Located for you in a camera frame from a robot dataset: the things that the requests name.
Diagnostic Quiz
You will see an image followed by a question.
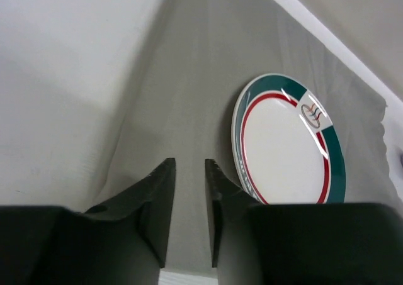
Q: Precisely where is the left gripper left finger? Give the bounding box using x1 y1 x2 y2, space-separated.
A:
1 158 176 284

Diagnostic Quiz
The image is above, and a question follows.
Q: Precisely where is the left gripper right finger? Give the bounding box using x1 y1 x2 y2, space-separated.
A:
205 159 402 284

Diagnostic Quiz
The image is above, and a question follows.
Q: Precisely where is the white plate green rim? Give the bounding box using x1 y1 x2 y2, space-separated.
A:
231 74 346 204

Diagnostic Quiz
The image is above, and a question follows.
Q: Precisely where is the grey cloth placemat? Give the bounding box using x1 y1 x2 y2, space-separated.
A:
102 0 395 276

